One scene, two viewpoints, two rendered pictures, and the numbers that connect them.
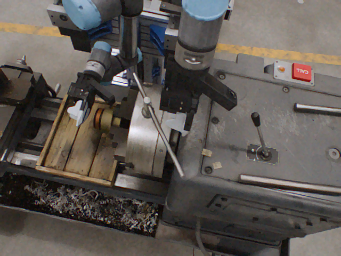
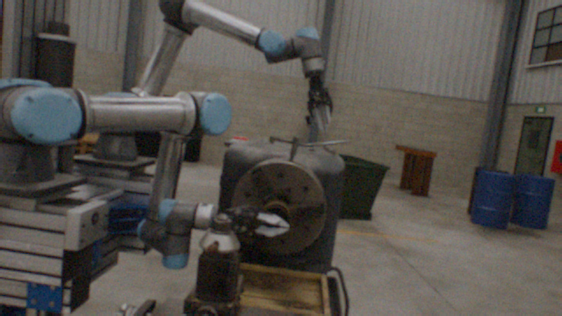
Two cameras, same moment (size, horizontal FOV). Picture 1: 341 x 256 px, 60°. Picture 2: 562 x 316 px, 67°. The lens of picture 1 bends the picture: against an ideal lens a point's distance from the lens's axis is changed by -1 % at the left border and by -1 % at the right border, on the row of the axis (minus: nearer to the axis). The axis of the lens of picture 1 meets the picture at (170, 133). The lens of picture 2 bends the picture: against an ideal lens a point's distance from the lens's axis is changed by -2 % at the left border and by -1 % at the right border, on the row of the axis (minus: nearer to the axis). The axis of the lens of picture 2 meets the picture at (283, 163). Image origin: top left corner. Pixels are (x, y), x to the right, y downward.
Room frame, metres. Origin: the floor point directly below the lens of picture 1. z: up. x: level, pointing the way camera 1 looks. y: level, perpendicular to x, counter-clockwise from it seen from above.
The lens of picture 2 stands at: (0.46, 1.50, 1.39)
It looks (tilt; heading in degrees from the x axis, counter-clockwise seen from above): 7 degrees down; 270
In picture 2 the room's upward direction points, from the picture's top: 7 degrees clockwise
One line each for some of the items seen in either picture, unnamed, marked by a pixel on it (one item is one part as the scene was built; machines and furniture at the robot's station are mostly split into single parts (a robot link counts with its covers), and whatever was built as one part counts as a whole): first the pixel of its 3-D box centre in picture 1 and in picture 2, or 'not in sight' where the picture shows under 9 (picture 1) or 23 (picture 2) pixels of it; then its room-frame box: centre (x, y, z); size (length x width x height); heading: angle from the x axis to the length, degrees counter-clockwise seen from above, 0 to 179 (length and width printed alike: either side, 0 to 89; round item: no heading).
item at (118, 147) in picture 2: not in sight; (116, 144); (1.05, 0.00, 1.21); 0.15 x 0.15 x 0.10
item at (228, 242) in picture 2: not in sight; (219, 239); (0.56, 0.70, 1.13); 0.08 x 0.08 x 0.03
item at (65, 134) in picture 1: (87, 136); (264, 290); (0.46, 0.33, 0.89); 0.36 x 0.30 x 0.04; 177
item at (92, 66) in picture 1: (93, 72); (206, 216); (0.65, 0.32, 1.08); 0.08 x 0.05 x 0.08; 87
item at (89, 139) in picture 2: not in sight; (93, 148); (4.31, -7.18, 0.22); 1.25 x 0.86 x 0.44; 97
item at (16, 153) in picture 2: not in sight; (21, 156); (1.08, 0.50, 1.21); 0.15 x 0.15 x 0.10
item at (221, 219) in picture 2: not in sight; (221, 222); (0.56, 0.70, 1.17); 0.04 x 0.04 x 0.03
